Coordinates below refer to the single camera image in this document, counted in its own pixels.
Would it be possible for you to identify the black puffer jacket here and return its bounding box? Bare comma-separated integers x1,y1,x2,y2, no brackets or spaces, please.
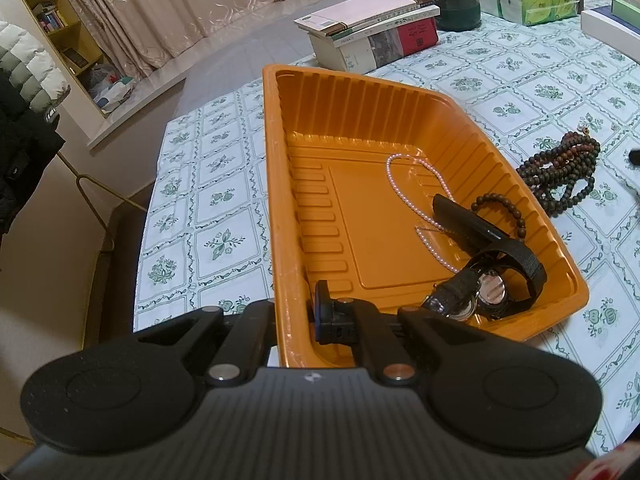
0,75,66,236

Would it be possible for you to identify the red patterned clothing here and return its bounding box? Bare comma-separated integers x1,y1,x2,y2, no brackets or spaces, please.
592,437,640,480

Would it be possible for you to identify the small brown bead bracelet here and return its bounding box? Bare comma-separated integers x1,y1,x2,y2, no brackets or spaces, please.
470,195,529,241

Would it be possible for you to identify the black woven strap wristwatch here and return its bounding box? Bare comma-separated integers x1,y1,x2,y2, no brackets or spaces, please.
467,240,547,318

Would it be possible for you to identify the thick white and red book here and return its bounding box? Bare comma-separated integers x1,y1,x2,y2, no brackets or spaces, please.
310,16,440,75

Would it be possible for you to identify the orange plastic tray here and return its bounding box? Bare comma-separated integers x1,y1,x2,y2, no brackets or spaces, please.
262,64,591,368

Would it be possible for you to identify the white green puffer jacket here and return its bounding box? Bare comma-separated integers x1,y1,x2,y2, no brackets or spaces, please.
0,20,71,121

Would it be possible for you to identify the yellow bookshelf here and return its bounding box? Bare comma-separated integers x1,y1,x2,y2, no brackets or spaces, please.
10,0,108,117

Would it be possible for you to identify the gold metal coat stand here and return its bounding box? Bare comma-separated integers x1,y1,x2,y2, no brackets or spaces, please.
57,152,151,256

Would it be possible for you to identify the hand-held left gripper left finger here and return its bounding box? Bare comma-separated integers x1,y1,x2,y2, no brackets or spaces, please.
132,300,277,387

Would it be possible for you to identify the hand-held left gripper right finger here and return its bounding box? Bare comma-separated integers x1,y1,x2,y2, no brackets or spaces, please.
313,280,501,387

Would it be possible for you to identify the white pearl necklace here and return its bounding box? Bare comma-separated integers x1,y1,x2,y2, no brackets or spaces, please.
386,155,461,275

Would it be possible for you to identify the thin dark spine book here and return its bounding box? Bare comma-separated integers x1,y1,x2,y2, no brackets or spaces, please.
325,0,441,41

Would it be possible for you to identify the floral green white tablecloth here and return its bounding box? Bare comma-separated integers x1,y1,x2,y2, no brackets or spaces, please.
132,0,640,461

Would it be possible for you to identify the long dark bead necklace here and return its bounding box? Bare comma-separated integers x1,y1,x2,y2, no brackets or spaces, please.
515,130,601,218

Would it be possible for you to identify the white softcover book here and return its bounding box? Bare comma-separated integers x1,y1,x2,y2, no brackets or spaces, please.
294,0,422,37

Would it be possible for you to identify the long white box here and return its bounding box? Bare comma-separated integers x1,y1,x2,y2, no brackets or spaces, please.
580,9,640,63

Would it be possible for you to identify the white plastic bag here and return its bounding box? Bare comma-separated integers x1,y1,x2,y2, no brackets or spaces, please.
89,62,136,113

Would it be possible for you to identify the long green box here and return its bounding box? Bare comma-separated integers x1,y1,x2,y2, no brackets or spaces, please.
611,0,640,36

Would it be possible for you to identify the row of shelf books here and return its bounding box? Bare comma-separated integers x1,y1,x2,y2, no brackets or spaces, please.
12,0,68,33

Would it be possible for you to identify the beige patterned curtain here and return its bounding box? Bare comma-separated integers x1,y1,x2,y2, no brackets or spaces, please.
47,0,307,78

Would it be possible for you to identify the flat blue box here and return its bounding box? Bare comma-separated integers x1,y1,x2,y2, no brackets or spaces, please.
597,4,640,31

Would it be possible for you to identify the glossy black smart band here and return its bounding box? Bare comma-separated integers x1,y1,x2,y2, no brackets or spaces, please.
432,194,507,252

